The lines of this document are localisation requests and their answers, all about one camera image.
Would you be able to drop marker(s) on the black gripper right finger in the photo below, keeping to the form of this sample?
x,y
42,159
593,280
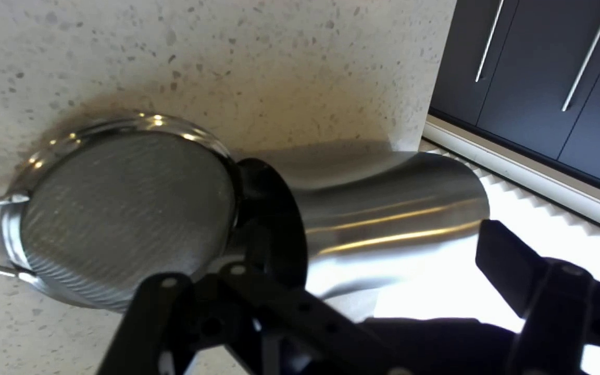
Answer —
x,y
557,313

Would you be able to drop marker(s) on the grey-blue drawer unit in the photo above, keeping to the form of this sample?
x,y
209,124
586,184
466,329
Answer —
x,y
530,76

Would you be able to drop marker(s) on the steel cocktail shaker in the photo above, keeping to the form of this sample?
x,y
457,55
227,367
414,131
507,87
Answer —
x,y
384,209

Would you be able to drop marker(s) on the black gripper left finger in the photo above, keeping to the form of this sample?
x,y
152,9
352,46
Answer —
x,y
176,325

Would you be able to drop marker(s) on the metal bowl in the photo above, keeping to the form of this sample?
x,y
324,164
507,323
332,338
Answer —
x,y
119,215

